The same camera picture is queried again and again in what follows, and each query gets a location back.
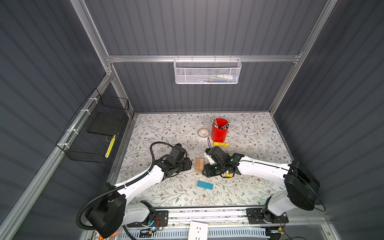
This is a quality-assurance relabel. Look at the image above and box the black foam pad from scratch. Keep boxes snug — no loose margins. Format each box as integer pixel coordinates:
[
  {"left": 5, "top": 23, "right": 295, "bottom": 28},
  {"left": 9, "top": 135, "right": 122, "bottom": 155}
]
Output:
[{"left": 87, "top": 113, "right": 120, "bottom": 137}]

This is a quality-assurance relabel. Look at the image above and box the floral table mat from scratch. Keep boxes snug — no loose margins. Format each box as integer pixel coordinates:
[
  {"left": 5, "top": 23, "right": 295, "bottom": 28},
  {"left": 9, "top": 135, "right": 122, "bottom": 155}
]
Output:
[{"left": 117, "top": 112, "right": 292, "bottom": 207}]

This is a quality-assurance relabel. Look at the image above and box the red pencil cup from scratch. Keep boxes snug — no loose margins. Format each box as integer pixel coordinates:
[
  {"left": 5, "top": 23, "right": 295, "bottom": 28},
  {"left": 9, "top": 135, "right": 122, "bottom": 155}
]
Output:
[{"left": 211, "top": 118, "right": 230, "bottom": 143}]

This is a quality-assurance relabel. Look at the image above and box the natural wood block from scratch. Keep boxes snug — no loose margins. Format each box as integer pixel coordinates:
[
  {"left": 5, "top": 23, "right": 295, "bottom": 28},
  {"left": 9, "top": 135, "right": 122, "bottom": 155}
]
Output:
[
  {"left": 195, "top": 158, "right": 202, "bottom": 172},
  {"left": 198, "top": 158, "right": 205, "bottom": 172}
]

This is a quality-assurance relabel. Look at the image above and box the yellow marker pen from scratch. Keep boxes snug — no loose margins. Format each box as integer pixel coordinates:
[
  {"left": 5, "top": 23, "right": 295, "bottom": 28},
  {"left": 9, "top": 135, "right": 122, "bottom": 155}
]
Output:
[{"left": 214, "top": 142, "right": 229, "bottom": 147}]

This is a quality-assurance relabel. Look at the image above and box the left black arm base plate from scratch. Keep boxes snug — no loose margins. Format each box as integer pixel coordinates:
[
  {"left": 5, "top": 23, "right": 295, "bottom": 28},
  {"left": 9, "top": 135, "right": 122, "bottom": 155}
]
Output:
[{"left": 127, "top": 211, "right": 169, "bottom": 228}]

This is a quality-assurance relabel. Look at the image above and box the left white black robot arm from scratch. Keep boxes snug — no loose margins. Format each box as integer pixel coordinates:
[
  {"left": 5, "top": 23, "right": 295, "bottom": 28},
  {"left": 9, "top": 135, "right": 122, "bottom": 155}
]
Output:
[{"left": 76, "top": 144, "right": 192, "bottom": 239}]

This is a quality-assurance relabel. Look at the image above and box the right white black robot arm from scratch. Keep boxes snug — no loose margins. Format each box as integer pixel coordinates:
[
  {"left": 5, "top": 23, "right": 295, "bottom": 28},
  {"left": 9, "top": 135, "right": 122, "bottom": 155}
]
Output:
[{"left": 202, "top": 147, "right": 320, "bottom": 223}]

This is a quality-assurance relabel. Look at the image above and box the clear tape roll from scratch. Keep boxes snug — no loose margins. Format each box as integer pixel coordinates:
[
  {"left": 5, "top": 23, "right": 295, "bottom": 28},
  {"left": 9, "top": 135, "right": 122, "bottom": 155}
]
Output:
[{"left": 198, "top": 128, "right": 210, "bottom": 138}]

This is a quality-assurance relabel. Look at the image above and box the left black corrugated cable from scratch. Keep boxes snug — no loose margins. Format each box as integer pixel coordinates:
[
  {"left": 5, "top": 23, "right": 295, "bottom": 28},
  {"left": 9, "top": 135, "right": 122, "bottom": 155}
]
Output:
[{"left": 75, "top": 141, "right": 175, "bottom": 240}]

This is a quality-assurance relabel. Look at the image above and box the teal wooden block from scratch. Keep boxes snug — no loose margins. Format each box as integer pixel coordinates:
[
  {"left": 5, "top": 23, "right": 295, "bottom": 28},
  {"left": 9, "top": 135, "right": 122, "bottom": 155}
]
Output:
[{"left": 197, "top": 181, "right": 214, "bottom": 190}]

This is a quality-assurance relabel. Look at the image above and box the white power socket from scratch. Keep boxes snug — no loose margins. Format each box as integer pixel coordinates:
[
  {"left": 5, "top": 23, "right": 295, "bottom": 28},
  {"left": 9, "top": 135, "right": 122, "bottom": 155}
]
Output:
[{"left": 188, "top": 221, "right": 209, "bottom": 240}]

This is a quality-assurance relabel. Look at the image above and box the black wire mesh basket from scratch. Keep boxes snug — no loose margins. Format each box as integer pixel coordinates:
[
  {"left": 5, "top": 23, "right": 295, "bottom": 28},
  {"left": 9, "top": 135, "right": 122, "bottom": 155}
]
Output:
[{"left": 56, "top": 89, "right": 131, "bottom": 164}]

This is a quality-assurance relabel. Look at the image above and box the yellow ruler in basket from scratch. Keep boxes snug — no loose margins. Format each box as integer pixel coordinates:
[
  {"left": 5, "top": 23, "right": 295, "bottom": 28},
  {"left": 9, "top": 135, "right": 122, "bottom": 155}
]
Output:
[{"left": 105, "top": 135, "right": 117, "bottom": 159}]

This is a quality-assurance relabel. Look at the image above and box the white wire mesh basket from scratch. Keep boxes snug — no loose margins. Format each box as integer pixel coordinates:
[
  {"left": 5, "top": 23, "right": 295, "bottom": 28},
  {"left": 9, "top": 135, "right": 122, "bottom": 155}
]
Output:
[{"left": 173, "top": 58, "right": 242, "bottom": 85}]

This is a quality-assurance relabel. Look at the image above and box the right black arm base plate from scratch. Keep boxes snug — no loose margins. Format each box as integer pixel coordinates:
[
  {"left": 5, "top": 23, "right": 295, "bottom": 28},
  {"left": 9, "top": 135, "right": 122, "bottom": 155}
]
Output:
[{"left": 246, "top": 208, "right": 289, "bottom": 224}]

